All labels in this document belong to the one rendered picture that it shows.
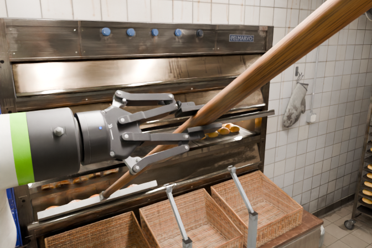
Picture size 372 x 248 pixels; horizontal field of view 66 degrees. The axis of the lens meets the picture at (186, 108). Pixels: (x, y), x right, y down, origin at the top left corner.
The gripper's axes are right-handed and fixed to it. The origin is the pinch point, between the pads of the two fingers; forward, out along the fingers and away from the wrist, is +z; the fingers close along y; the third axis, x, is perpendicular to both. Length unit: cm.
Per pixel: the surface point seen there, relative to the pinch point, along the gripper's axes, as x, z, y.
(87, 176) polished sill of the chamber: -147, 2, -18
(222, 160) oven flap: -156, 109, -8
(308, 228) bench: -137, 151, 60
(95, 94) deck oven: -117, 11, -60
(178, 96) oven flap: -124, 69, -57
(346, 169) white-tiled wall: -188, 296, 34
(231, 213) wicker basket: -148, 96, 31
